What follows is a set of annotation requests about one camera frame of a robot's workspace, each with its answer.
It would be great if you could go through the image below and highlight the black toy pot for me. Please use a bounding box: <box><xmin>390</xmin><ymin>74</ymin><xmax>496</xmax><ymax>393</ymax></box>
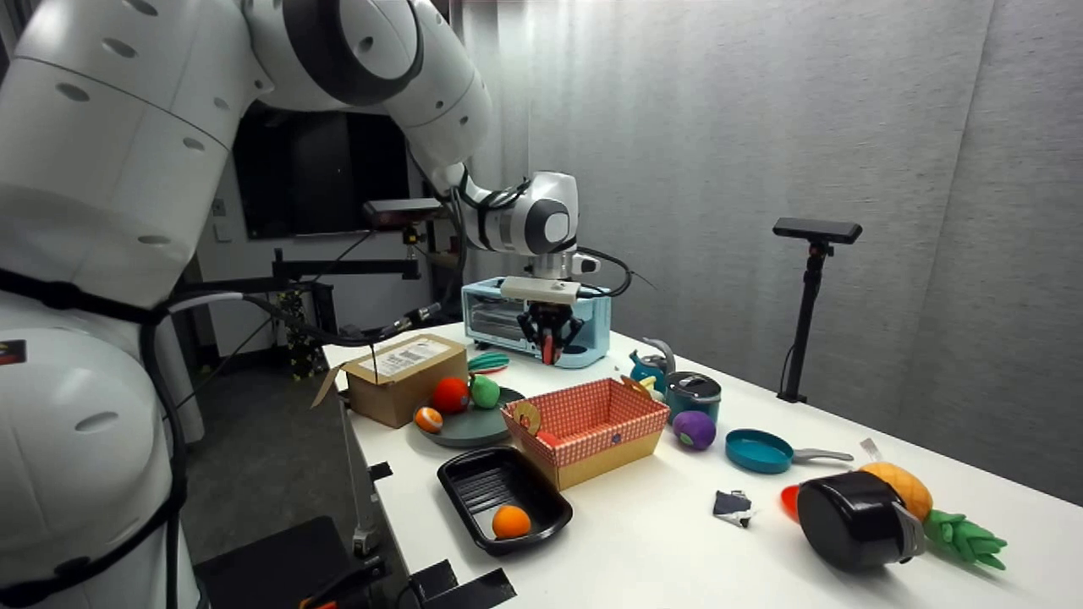
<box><xmin>794</xmin><ymin>466</ymin><xmax>929</xmax><ymax>577</ymax></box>

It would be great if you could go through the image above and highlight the orange brown toy fruit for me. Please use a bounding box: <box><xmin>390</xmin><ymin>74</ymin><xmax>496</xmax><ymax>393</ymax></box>
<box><xmin>410</xmin><ymin>403</ymin><xmax>447</xmax><ymax>439</ymax></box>

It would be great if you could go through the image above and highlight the orange checkered basket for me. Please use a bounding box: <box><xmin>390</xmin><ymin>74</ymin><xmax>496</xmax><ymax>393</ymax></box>
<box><xmin>500</xmin><ymin>376</ymin><xmax>672</xmax><ymax>493</ymax></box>

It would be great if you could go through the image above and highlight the cardboard box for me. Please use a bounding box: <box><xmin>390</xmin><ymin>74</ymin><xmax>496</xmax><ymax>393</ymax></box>
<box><xmin>311</xmin><ymin>332</ymin><xmax>475</xmax><ymax>432</ymax></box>

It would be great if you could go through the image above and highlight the teal sponge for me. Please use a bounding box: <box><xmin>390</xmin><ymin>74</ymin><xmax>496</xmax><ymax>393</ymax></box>
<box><xmin>463</xmin><ymin>350</ymin><xmax>514</xmax><ymax>380</ymax></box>

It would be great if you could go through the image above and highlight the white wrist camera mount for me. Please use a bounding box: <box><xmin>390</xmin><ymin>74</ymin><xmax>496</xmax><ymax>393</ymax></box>
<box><xmin>496</xmin><ymin>254</ymin><xmax>604</xmax><ymax>306</ymax></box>

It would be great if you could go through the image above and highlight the light blue toaster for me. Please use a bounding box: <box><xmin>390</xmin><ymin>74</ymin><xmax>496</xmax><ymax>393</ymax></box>
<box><xmin>458</xmin><ymin>275</ymin><xmax>617</xmax><ymax>374</ymax></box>

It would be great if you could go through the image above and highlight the red toy tomato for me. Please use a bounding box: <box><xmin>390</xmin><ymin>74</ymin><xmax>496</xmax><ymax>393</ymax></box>
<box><xmin>431</xmin><ymin>374</ymin><xmax>475</xmax><ymax>419</ymax></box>

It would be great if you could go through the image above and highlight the teal toy frying pan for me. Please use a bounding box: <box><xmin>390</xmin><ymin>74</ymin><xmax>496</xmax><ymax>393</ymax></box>
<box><xmin>721</xmin><ymin>427</ymin><xmax>861</xmax><ymax>477</ymax></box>

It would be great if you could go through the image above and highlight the bright orange toy orange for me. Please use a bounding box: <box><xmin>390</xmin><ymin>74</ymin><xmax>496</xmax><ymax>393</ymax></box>
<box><xmin>487</xmin><ymin>500</ymin><xmax>535</xmax><ymax>546</ymax></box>

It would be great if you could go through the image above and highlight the black foam pad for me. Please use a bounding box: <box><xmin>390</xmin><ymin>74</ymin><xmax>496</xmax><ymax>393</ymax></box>
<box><xmin>405</xmin><ymin>560</ymin><xmax>460</xmax><ymax>609</ymax></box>
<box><xmin>441</xmin><ymin>564</ymin><xmax>520</xmax><ymax>609</ymax></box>

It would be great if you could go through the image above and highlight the teal kettle grey handle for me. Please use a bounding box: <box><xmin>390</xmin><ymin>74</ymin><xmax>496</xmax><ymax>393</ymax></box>
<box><xmin>626</xmin><ymin>336</ymin><xmax>683</xmax><ymax>393</ymax></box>

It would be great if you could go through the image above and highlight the purple toy eggplant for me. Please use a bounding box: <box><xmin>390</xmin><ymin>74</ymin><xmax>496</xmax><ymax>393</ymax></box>
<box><xmin>670</xmin><ymin>407</ymin><xmax>721</xmax><ymax>457</ymax></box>

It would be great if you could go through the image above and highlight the grey curtain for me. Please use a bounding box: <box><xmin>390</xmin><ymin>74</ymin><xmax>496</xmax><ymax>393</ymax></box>
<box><xmin>442</xmin><ymin>0</ymin><xmax>1083</xmax><ymax>506</ymax></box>

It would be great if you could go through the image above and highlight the grey round plate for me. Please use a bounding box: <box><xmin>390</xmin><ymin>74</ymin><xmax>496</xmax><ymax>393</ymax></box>
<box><xmin>431</xmin><ymin>384</ymin><xmax>529</xmax><ymax>453</ymax></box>

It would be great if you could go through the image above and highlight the black plastic tray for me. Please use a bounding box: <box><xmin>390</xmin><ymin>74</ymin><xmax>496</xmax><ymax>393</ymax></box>
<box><xmin>433</xmin><ymin>445</ymin><xmax>575</xmax><ymax>562</ymax></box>

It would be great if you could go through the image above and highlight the small black card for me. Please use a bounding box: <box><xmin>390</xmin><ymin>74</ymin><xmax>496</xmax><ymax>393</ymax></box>
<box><xmin>711</xmin><ymin>484</ymin><xmax>759</xmax><ymax>533</ymax></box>

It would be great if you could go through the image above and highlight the black metal stand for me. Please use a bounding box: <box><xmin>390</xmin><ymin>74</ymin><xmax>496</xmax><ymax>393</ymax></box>
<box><xmin>267</xmin><ymin>216</ymin><xmax>436</xmax><ymax>384</ymax></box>

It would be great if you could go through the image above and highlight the black strap on robot base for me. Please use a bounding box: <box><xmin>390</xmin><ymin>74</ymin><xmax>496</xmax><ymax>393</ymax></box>
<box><xmin>0</xmin><ymin>268</ymin><xmax>192</xmax><ymax>609</ymax></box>

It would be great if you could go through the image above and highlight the black stereo camera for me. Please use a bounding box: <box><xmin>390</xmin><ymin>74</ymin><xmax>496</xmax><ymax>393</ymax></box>
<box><xmin>770</xmin><ymin>216</ymin><xmax>865</xmax><ymax>247</ymax></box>
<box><xmin>363</xmin><ymin>198</ymin><xmax>447</xmax><ymax>224</ymax></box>

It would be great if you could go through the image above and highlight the black camera stand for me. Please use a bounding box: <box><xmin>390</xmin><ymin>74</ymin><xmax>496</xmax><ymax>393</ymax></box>
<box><xmin>775</xmin><ymin>237</ymin><xmax>840</xmax><ymax>407</ymax></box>

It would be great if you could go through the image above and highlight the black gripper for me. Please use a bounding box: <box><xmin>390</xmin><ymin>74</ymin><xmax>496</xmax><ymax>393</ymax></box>
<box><xmin>514</xmin><ymin>296</ymin><xmax>592</xmax><ymax>365</ymax></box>

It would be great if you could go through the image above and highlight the green toy lime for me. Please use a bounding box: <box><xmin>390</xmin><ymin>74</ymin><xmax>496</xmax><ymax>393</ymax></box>
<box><xmin>466</xmin><ymin>376</ymin><xmax>503</xmax><ymax>413</ymax></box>

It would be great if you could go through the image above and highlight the black monitor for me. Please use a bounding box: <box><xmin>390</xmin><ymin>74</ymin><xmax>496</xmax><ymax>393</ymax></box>
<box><xmin>232</xmin><ymin>105</ymin><xmax>412</xmax><ymax>245</ymax></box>

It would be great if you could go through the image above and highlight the teal toy pot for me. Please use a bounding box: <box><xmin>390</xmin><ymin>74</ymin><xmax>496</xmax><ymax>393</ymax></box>
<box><xmin>664</xmin><ymin>370</ymin><xmax>726</xmax><ymax>427</ymax></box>

